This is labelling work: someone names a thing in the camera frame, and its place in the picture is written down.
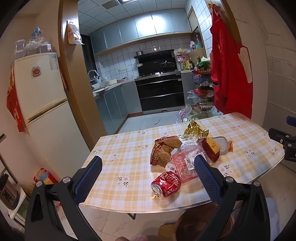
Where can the clear plastic package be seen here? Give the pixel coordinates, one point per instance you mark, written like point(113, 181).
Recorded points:
point(182, 162)

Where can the black range hood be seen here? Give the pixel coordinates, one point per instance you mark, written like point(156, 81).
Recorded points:
point(155, 60)

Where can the red hanging cloth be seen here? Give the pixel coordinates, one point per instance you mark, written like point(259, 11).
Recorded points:
point(13, 104)

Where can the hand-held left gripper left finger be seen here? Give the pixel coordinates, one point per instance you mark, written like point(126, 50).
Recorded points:
point(89, 178)

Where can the crushed red can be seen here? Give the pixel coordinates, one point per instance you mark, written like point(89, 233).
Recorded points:
point(167, 183)

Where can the orange wrapper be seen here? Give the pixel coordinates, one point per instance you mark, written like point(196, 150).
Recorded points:
point(230, 147)

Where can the steel pot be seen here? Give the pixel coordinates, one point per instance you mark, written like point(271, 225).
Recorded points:
point(139, 53)

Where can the pile of plastic bags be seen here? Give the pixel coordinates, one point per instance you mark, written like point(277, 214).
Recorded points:
point(192, 113)

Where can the red apron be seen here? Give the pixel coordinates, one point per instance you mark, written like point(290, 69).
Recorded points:
point(226, 69)

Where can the light blue stool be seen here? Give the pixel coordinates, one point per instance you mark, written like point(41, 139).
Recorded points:
point(272, 220)

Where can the red fridge magnet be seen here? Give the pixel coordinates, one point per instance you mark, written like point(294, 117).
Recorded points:
point(36, 71)

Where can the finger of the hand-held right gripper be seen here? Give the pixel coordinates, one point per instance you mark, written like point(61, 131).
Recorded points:
point(291, 121)
point(281, 136)

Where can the grey lower cabinets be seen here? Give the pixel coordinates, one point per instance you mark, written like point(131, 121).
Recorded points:
point(115, 104)

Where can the black wok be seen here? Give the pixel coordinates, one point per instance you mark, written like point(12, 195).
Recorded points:
point(167, 64)

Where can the gold foil wrapper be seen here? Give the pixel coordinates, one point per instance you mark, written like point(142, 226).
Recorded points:
point(194, 132)

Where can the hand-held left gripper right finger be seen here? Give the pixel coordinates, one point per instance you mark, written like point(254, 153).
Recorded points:
point(208, 178)

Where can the black built-in oven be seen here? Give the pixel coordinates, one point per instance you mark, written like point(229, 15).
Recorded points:
point(159, 92)

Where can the brown round bin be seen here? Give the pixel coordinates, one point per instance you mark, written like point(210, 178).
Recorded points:
point(198, 222)

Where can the dark red box yellow label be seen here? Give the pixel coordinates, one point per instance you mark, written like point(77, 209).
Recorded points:
point(211, 150)

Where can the chrome faucet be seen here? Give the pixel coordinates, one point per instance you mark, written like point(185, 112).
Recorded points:
point(93, 75)

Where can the cream refrigerator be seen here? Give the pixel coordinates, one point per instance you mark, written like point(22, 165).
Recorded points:
point(41, 92)

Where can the white plastic tray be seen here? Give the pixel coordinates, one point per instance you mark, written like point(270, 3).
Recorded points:
point(223, 146)

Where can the crumpled brown paper bag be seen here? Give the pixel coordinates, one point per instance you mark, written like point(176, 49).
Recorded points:
point(161, 150)

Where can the clear storage containers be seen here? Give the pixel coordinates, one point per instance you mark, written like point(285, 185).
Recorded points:
point(34, 45)

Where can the row of condiment bottles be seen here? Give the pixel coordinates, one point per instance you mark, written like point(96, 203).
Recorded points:
point(185, 63)

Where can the white hanging plastic bag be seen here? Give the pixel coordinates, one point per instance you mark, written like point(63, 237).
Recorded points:
point(74, 32)

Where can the silver kitchen appliance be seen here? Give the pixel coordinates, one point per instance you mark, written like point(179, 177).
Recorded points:
point(8, 192)

